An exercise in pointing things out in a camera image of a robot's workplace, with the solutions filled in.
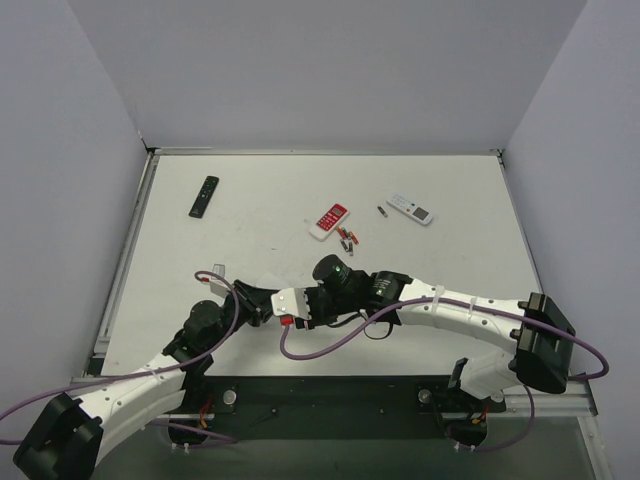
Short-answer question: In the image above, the white grey remote control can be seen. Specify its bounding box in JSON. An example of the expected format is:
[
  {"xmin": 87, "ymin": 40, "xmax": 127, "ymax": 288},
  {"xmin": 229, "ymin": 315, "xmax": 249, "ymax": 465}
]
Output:
[{"xmin": 256, "ymin": 272, "xmax": 289, "ymax": 291}]

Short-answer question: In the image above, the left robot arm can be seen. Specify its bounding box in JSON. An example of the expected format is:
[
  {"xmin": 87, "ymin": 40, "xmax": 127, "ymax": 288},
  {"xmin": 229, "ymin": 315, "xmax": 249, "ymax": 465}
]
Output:
[{"xmin": 13, "ymin": 280, "xmax": 274, "ymax": 479}]

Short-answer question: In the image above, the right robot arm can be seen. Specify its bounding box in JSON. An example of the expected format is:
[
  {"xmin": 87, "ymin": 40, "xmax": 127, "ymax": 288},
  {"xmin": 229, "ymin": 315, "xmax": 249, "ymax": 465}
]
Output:
[{"xmin": 298, "ymin": 255, "xmax": 575, "ymax": 400}]

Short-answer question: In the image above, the red and white remote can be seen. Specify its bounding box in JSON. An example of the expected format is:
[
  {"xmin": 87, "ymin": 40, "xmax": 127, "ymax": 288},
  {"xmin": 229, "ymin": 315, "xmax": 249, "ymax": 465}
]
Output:
[{"xmin": 309, "ymin": 203, "xmax": 350, "ymax": 242}]

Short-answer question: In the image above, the black slim remote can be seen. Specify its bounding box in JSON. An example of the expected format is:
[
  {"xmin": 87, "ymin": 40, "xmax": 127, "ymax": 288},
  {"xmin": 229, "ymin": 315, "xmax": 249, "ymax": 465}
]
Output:
[{"xmin": 188, "ymin": 176, "xmax": 220, "ymax": 219}]

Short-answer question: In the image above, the white remote with orange button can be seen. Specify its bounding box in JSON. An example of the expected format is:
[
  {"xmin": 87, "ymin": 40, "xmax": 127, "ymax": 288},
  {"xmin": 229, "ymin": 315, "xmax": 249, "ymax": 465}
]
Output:
[{"xmin": 386, "ymin": 194, "xmax": 433, "ymax": 226}]

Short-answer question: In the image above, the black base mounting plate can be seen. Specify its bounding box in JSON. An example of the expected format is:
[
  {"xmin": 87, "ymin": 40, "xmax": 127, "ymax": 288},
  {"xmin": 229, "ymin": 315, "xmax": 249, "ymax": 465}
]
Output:
[{"xmin": 168, "ymin": 375, "xmax": 506, "ymax": 440}]

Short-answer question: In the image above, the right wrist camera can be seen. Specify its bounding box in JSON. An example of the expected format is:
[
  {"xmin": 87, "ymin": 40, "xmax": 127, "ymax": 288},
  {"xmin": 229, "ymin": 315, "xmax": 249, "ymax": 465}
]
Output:
[{"xmin": 271, "ymin": 288, "xmax": 311, "ymax": 327}]

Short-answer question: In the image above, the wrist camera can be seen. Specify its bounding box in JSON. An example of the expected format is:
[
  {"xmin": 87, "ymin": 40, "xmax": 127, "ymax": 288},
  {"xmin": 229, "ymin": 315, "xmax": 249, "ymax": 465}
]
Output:
[
  {"xmin": 271, "ymin": 288, "xmax": 311, "ymax": 327},
  {"xmin": 209, "ymin": 264, "xmax": 228, "ymax": 297}
]

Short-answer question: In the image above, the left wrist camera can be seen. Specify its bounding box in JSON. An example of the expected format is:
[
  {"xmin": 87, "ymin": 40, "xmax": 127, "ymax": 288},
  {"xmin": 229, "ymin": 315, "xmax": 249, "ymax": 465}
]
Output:
[{"xmin": 209, "ymin": 264, "xmax": 228, "ymax": 297}]

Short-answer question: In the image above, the aluminium frame rail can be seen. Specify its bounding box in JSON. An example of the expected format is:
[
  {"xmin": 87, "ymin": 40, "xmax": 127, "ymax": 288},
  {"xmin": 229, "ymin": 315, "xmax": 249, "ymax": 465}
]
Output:
[{"xmin": 504, "ymin": 382, "xmax": 599, "ymax": 418}]

